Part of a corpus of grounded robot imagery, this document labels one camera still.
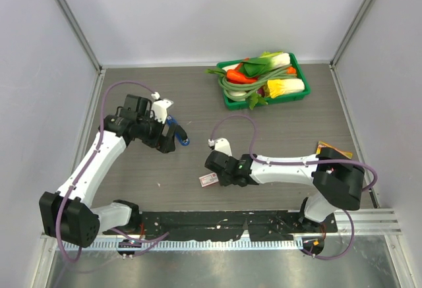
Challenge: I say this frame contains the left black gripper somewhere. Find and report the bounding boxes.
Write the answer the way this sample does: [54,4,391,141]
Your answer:
[137,111,177,153]

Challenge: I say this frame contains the blue stapler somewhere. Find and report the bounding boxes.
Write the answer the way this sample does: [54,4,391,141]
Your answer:
[166,115,190,146]

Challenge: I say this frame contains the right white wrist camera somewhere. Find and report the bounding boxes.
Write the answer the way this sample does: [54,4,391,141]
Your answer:
[208,138,232,156]

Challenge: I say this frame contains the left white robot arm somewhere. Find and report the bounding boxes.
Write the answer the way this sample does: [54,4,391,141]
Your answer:
[39,95,176,248]

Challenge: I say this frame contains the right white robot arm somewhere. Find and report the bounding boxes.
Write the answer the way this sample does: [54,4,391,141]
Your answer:
[204,148,365,232]

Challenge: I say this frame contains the toy green long beans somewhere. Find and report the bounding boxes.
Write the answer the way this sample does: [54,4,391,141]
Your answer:
[206,65,298,98]

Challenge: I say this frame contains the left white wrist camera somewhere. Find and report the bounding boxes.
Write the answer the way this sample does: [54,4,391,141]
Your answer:
[150,92,173,124]

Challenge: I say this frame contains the toy napa cabbage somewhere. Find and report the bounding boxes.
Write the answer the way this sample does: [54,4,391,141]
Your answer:
[264,78,305,99]

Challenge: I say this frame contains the colourful candy bag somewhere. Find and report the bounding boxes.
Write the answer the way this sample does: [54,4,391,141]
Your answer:
[316,140,353,159]

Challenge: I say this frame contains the toy white radish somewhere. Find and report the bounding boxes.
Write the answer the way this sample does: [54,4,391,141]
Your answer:
[226,90,247,102]

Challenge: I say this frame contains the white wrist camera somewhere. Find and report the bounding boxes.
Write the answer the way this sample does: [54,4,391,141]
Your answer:
[208,138,232,156]
[150,92,173,124]

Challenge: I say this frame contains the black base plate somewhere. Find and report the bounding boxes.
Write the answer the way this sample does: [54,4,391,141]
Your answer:
[135,210,338,242]

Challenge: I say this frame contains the toy orange carrot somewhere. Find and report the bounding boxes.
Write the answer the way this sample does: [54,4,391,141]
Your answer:
[226,69,258,84]

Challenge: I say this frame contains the toy bok choy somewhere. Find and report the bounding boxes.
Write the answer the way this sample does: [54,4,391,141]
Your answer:
[241,52,291,78]

